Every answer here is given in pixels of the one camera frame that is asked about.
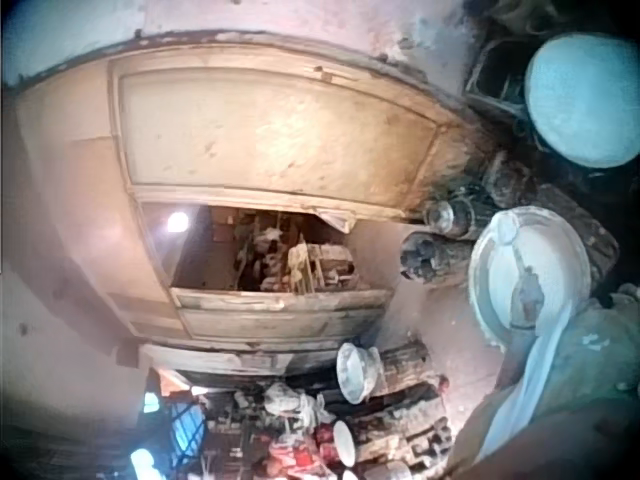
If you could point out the person's left hand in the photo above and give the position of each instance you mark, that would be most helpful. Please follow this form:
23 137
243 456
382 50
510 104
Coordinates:
527 300

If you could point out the person's left fingers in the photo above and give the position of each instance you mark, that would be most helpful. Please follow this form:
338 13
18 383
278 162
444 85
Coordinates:
528 277

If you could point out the stack of dusty brown moulds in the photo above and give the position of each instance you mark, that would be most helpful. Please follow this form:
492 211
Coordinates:
405 415

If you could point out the light blue round disc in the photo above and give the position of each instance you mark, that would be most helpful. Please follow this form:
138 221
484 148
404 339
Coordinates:
585 100

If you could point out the dark open box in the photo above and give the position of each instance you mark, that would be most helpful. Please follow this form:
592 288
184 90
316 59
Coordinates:
497 80

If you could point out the grey round mould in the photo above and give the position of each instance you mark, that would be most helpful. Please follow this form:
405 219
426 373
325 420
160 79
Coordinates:
387 471

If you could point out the small white plaster bowl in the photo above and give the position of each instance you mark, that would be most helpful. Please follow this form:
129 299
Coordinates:
345 442

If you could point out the large worn wooden cabinet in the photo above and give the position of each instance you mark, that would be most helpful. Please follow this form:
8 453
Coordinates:
280 135

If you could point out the heap of red white clutter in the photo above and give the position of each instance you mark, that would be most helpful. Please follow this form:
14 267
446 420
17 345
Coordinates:
285 430

